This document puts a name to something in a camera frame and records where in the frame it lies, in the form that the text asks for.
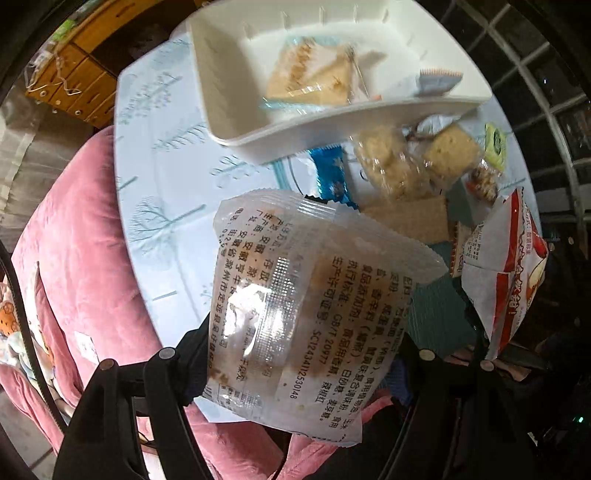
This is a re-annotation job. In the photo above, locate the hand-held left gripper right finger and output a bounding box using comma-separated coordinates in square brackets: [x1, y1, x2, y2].
[379, 336, 532, 480]

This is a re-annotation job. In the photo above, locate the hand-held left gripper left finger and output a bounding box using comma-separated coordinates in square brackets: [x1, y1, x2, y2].
[53, 322, 216, 480]

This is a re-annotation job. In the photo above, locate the clear biscuit snack packet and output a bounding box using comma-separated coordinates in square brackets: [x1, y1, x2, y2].
[201, 187, 448, 448]

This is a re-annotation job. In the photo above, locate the red white snack packet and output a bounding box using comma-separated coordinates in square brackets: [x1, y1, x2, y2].
[462, 187, 550, 361]

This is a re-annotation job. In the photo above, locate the blue snack packet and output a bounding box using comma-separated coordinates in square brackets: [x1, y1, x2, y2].
[308, 144, 360, 210]

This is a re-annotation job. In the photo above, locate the white plastic bin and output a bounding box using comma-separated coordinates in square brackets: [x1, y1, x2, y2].
[185, 0, 494, 166]

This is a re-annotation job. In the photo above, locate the white blanket label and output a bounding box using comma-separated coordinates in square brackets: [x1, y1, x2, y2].
[74, 330, 100, 365]

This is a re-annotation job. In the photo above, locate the orange edged snack packet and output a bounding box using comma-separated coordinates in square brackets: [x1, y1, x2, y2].
[448, 222, 472, 278]

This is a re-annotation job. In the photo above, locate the brown cracker packet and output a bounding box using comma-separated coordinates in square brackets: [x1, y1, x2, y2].
[360, 196, 451, 245]

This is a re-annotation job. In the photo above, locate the pink blanket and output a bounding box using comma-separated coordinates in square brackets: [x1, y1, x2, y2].
[0, 124, 393, 480]

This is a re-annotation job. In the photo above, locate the cartoon printed pillow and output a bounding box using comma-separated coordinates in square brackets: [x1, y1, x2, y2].
[0, 263, 61, 402]

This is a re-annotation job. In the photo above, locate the tree printed tablecloth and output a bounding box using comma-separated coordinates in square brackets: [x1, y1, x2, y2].
[113, 32, 541, 425]

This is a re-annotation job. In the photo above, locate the red nut snack packet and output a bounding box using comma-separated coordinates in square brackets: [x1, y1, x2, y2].
[465, 159, 502, 201]

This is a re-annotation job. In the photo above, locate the square biscuit packet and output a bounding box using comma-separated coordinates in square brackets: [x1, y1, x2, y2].
[422, 122, 483, 190]

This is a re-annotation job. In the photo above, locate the green yellow snack packet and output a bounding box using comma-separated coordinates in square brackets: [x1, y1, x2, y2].
[482, 122, 509, 171]

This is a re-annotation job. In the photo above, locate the light blue white packet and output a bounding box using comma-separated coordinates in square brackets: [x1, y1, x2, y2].
[369, 67, 464, 100]

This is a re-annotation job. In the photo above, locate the sandwich cracker packet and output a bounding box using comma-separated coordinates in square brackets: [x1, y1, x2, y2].
[261, 37, 370, 109]

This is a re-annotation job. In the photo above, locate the wooden drawer cabinet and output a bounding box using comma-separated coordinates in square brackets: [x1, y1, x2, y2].
[25, 0, 185, 130]

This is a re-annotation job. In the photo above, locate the window grille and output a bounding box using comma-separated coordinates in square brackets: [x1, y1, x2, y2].
[438, 0, 591, 217]

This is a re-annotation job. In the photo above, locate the black cable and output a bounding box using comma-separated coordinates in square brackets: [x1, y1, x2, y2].
[0, 240, 70, 430]

